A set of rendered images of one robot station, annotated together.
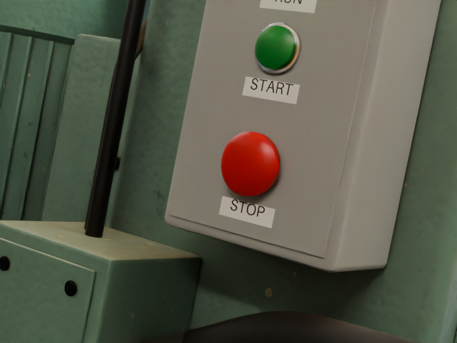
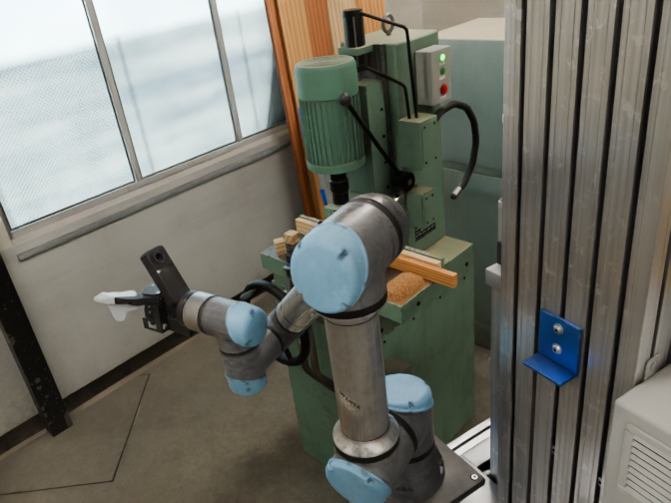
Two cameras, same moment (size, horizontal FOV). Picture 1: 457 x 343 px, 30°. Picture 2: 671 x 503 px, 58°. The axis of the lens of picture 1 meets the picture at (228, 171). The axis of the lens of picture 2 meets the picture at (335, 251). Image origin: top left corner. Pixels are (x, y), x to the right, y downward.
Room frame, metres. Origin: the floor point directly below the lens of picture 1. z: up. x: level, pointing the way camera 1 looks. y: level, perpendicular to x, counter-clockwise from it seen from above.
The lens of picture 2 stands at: (0.36, 1.87, 1.83)
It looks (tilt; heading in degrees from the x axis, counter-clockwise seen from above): 28 degrees down; 283
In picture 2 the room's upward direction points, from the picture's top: 7 degrees counter-clockwise
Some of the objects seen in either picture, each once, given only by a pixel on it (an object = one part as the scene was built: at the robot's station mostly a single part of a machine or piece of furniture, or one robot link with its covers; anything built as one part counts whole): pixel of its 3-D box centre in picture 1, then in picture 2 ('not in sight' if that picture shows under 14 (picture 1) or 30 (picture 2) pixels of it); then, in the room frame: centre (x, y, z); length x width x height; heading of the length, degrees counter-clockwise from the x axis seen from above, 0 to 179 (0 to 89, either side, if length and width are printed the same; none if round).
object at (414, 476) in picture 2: not in sight; (406, 454); (0.47, 0.98, 0.87); 0.15 x 0.15 x 0.10
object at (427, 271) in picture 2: not in sight; (381, 256); (0.60, 0.24, 0.92); 0.54 x 0.02 x 0.04; 146
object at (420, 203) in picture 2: not in sight; (417, 206); (0.49, 0.09, 1.02); 0.09 x 0.07 x 0.12; 146
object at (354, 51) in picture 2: not in sight; (355, 40); (0.64, 0.04, 1.54); 0.08 x 0.08 x 0.17; 56
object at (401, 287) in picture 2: not in sight; (402, 282); (0.52, 0.40, 0.92); 0.14 x 0.09 x 0.04; 56
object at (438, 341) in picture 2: not in sight; (382, 362); (0.65, 0.06, 0.36); 0.58 x 0.45 x 0.71; 56
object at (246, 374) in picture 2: not in sight; (249, 358); (0.76, 0.99, 1.12); 0.11 x 0.08 x 0.11; 68
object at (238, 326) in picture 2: not in sight; (234, 322); (0.77, 1.01, 1.21); 0.11 x 0.08 x 0.09; 158
